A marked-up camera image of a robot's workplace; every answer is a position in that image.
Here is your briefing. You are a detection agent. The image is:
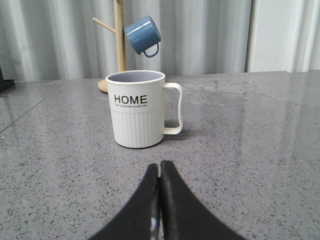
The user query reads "black wire mug rack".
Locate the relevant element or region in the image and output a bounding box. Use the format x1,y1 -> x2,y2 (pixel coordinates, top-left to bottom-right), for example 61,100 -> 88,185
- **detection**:
0,68 -> 15,92

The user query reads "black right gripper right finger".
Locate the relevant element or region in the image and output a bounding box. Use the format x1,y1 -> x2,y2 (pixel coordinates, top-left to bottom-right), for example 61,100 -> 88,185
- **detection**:
160,160 -> 244,240

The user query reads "blue enamel mug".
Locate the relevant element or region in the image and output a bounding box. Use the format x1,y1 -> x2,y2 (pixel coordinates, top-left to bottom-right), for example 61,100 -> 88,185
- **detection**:
124,15 -> 162,58

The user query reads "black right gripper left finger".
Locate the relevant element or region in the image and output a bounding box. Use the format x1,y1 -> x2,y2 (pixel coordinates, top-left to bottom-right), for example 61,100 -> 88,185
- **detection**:
90,163 -> 160,240

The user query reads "white HOME mug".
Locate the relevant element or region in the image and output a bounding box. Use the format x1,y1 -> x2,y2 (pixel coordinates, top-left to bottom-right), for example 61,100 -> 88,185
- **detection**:
105,70 -> 183,149

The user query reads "wooden mug tree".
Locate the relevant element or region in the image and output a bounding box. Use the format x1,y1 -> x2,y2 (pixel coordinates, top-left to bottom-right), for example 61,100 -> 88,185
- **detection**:
92,0 -> 128,95

